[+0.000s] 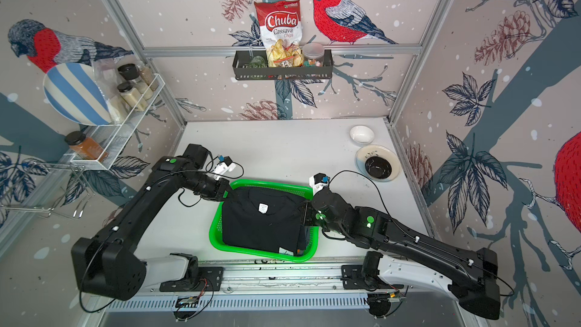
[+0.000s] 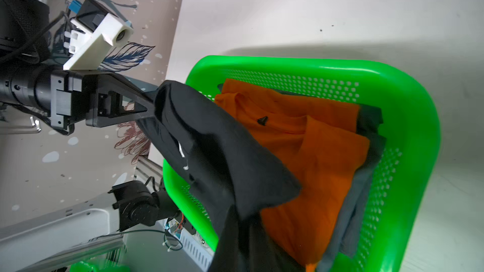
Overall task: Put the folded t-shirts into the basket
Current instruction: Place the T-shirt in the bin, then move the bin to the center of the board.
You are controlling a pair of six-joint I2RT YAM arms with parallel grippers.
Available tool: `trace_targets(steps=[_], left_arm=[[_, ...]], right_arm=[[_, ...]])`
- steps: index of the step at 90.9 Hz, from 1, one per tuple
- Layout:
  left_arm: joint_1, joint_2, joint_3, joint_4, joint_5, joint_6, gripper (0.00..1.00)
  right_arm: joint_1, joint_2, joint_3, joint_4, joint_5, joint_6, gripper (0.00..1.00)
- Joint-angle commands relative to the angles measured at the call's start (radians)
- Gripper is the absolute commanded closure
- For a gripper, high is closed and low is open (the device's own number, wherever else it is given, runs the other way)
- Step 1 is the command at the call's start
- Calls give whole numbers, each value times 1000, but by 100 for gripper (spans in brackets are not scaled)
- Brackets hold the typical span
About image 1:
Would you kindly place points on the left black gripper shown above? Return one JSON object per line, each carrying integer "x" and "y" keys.
{"x": 221, "y": 190}

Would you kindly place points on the white plate with dark centre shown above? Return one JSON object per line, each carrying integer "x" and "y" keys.
{"x": 378, "y": 163}

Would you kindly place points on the blue striped plate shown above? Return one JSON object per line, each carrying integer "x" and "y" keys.
{"x": 71, "y": 90}

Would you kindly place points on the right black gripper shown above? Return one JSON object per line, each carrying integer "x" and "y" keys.
{"x": 312, "y": 204}

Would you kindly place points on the green plastic basket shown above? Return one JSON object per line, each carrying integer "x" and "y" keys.
{"x": 215, "y": 233}

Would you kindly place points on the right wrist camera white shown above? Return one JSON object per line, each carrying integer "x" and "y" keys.
{"x": 318, "y": 182}

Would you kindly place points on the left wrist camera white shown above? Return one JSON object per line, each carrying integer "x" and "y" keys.
{"x": 225, "y": 165}

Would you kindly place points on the chrome wire hook rack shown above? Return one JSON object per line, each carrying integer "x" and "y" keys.
{"x": 45, "y": 189}

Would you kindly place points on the black wall shelf basket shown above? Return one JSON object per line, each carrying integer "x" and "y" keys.
{"x": 243, "y": 71}

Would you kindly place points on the black lid spice jar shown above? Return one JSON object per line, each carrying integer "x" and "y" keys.
{"x": 130, "y": 73}

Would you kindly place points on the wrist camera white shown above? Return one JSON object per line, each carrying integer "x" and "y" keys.
{"x": 225, "y": 165}
{"x": 318, "y": 182}

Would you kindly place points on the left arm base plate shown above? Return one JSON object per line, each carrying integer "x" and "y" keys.
{"x": 208, "y": 279}

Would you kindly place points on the beige spice jar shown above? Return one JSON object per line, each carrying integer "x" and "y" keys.
{"x": 132, "y": 97}

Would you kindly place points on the clear lidded candy jar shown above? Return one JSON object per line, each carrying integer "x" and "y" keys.
{"x": 314, "y": 54}

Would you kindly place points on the white wire wall rack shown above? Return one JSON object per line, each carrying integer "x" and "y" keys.
{"x": 113, "y": 138}

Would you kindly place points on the small white bowl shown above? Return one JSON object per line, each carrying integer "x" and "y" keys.
{"x": 362, "y": 135}

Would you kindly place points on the black t-shirt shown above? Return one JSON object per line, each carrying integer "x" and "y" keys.
{"x": 265, "y": 220}

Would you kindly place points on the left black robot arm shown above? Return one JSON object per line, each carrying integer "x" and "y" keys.
{"x": 106, "y": 264}

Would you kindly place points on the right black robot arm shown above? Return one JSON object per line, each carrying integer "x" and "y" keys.
{"x": 470, "y": 276}

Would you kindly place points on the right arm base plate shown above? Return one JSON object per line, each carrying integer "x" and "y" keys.
{"x": 356, "y": 277}

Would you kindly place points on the red Chuba chips bag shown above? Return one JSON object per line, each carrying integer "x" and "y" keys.
{"x": 281, "y": 32}

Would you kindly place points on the green item in shelf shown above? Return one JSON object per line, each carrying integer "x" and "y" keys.
{"x": 257, "y": 62}

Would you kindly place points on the orange spice jar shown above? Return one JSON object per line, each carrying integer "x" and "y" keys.
{"x": 86, "y": 147}

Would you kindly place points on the clear plastic bag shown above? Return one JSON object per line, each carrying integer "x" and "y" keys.
{"x": 107, "y": 79}

